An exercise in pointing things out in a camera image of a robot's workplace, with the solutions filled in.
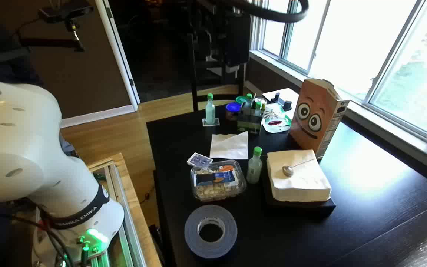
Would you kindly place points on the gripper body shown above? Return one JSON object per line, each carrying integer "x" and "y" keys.
{"x": 237, "y": 37}

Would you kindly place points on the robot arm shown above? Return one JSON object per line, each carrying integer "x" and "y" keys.
{"x": 20, "y": 155}

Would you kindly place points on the stack of white napkins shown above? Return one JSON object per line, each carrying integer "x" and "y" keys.
{"x": 302, "y": 181}

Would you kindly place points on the black wooden chair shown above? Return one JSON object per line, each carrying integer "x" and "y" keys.
{"x": 195, "y": 85}

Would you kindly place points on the jar with blue lid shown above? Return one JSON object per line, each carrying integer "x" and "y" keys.
{"x": 232, "y": 109}

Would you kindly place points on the white sheet with black pieces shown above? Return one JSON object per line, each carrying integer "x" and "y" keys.
{"x": 285, "y": 94}

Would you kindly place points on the small green-capped bottle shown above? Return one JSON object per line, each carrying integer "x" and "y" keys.
{"x": 254, "y": 168}
{"x": 210, "y": 111}

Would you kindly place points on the green caddy with bottles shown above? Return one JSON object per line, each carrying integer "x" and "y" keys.
{"x": 250, "y": 120}

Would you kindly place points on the square clear coaster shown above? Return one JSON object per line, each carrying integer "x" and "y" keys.
{"x": 216, "y": 122}

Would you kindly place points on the clear plastic bag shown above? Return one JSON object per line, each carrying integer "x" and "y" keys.
{"x": 276, "y": 120}

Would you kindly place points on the orange box with face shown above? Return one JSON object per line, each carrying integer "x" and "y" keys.
{"x": 310, "y": 118}

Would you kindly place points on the folded white napkin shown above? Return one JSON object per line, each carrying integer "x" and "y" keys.
{"x": 230, "y": 146}

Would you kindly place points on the window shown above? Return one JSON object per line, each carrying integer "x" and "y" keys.
{"x": 365, "y": 48}

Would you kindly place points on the blue playing card deck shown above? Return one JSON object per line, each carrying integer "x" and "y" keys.
{"x": 199, "y": 160}

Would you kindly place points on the clear plastic snack container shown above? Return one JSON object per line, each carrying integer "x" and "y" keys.
{"x": 217, "y": 181}

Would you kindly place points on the black napkin tray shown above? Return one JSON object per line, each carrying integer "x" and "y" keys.
{"x": 310, "y": 207}

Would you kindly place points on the camera on mount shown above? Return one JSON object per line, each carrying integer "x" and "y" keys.
{"x": 65, "y": 11}

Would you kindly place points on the grey duct tape roll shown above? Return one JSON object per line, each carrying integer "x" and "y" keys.
{"x": 198, "y": 241}

